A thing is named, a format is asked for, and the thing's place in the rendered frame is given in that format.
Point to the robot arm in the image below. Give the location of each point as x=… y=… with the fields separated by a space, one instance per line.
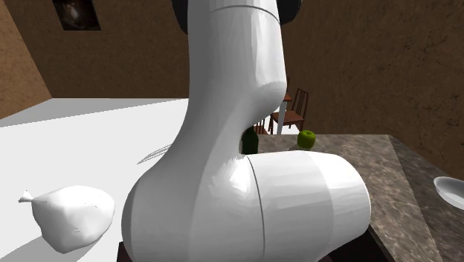
x=232 y=152

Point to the dark green bottle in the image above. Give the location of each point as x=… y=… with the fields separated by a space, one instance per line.
x=251 y=141

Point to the brown wooden chair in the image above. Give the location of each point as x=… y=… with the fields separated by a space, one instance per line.
x=260 y=127
x=293 y=110

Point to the white-legged dining table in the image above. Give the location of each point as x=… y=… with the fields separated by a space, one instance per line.
x=282 y=112

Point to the green apple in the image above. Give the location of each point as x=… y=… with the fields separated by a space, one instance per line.
x=306 y=139

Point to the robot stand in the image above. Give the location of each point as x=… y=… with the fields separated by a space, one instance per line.
x=357 y=250

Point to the white tied bag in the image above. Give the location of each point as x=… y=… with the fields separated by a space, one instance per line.
x=72 y=217

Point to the white bowl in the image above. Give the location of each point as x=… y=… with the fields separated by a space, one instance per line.
x=451 y=191

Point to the dark wall picture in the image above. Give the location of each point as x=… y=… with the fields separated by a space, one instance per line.
x=77 y=14

